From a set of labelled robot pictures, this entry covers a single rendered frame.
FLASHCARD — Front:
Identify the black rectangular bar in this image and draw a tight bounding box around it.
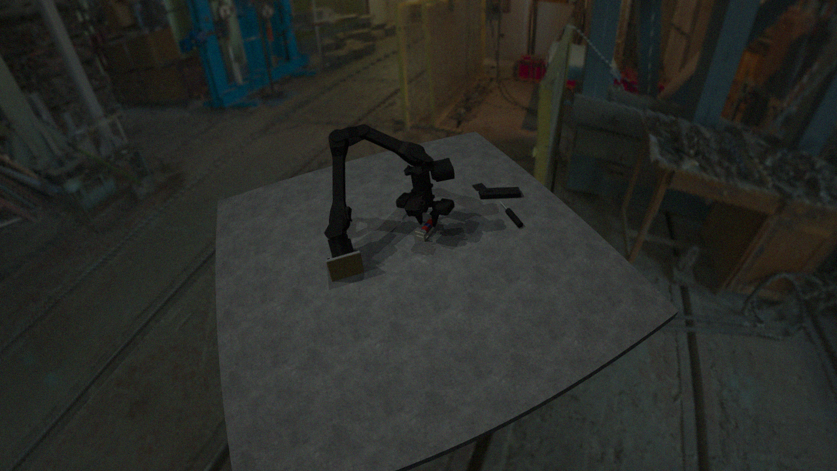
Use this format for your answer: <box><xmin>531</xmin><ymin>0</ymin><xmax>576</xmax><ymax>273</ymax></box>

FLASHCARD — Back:
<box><xmin>479</xmin><ymin>187</ymin><xmax>521</xmax><ymax>200</ymax></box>

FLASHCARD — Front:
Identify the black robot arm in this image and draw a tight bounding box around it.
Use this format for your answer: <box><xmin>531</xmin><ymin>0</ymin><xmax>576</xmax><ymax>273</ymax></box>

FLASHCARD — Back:
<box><xmin>324</xmin><ymin>124</ymin><xmax>454</xmax><ymax>258</ymax></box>

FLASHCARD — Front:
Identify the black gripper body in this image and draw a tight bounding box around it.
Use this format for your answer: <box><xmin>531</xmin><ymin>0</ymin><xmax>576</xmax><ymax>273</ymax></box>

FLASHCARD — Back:
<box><xmin>396</xmin><ymin>183</ymin><xmax>455</xmax><ymax>216</ymax></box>

